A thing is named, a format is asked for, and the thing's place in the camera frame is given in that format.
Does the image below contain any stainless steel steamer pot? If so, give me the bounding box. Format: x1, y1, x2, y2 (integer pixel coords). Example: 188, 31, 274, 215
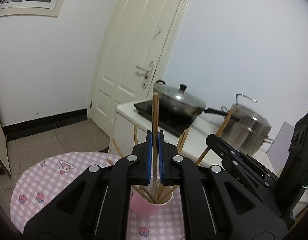
220, 93, 274, 155

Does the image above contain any white kitchen cabinet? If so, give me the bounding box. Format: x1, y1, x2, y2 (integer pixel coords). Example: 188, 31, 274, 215
109, 102, 276, 174

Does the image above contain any pink checkered tablecloth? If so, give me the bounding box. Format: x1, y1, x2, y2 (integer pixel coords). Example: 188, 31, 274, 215
9, 151, 187, 240

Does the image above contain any black induction cooktop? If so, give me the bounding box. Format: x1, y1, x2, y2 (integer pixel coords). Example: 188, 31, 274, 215
134, 100, 194, 137

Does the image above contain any silver door handle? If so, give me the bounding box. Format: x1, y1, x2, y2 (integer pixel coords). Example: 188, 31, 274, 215
136, 61, 155, 89

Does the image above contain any leaning white board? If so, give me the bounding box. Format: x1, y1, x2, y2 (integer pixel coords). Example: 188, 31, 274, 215
0, 80, 12, 179

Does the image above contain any lavender board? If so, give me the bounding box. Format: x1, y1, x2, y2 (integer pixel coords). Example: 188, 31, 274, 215
267, 122, 294, 157

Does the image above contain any white panel door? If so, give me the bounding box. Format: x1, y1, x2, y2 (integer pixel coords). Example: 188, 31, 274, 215
89, 0, 182, 136

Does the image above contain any pink cylindrical utensil holder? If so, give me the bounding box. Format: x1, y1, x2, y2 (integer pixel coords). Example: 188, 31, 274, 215
130, 189, 174, 217

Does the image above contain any steel wok with lid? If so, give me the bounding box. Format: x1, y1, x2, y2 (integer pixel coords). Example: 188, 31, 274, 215
153, 80, 228, 120

